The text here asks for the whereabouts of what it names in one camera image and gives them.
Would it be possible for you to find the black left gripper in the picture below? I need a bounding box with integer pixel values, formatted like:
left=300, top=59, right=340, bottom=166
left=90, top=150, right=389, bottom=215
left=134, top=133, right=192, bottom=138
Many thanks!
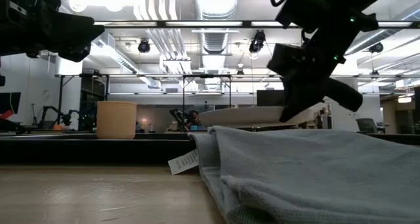
left=0, top=0, right=106, bottom=62

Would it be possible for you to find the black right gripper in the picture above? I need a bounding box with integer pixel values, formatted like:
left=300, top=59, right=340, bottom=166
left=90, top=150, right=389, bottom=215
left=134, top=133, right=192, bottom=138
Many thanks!
left=267, top=32, right=364, bottom=122

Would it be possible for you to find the white round plate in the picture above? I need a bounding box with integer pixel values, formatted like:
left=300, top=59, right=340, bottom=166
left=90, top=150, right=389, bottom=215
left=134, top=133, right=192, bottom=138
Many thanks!
left=198, top=105, right=316, bottom=127

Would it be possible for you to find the grey cloth napkin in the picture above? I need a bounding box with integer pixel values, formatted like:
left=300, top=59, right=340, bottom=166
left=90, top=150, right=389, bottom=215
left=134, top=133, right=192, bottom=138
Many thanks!
left=167, top=125, right=420, bottom=224

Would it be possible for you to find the orange mug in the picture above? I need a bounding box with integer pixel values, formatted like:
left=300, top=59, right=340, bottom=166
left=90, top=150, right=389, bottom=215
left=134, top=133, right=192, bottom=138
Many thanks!
left=96, top=101, right=138, bottom=140

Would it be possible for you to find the black background monitor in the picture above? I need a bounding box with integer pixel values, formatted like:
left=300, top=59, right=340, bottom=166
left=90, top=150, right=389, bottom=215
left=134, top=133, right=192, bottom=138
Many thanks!
left=256, top=89, right=285, bottom=107

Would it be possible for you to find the black ceiling spot lamp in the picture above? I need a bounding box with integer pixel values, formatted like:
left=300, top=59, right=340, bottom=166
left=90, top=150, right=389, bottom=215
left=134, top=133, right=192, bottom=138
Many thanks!
left=367, top=41, right=385, bottom=54
left=248, top=29, right=267, bottom=54
left=136, top=38, right=152, bottom=54

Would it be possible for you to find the grey office chair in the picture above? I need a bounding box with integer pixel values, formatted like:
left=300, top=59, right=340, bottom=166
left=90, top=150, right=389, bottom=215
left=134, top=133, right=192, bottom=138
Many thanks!
left=355, top=118, right=379, bottom=134

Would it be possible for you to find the black overhead beam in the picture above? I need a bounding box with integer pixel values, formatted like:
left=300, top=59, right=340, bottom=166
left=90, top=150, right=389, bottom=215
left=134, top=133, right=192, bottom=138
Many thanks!
left=93, top=19, right=420, bottom=29

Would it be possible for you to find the silver ventilation duct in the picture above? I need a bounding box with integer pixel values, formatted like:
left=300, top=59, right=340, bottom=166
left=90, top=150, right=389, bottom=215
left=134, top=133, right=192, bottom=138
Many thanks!
left=193, top=0, right=241, bottom=90

